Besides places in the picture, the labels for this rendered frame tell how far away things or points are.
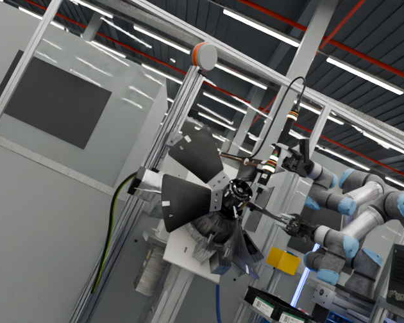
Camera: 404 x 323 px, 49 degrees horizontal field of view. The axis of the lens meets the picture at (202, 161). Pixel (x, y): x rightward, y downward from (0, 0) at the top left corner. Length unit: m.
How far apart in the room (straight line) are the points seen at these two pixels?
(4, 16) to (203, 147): 2.82
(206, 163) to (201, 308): 1.05
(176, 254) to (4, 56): 2.83
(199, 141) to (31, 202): 1.04
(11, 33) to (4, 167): 1.96
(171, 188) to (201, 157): 0.29
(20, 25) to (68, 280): 2.47
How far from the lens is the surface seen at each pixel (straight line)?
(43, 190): 2.57
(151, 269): 2.16
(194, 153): 1.98
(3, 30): 4.37
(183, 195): 1.76
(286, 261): 2.28
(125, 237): 2.44
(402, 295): 1.51
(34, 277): 2.63
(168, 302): 2.02
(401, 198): 1.85
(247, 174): 2.07
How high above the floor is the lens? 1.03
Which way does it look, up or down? 7 degrees up
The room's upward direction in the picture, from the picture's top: 25 degrees clockwise
